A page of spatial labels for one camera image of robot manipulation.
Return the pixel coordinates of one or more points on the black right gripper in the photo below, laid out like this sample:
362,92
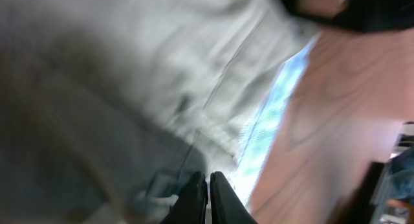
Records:
363,16

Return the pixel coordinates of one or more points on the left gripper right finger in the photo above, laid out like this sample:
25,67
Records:
225,205

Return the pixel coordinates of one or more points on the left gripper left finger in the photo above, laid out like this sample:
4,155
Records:
190,207

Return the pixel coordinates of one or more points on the khaki green shorts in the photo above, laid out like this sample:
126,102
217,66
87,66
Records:
109,106

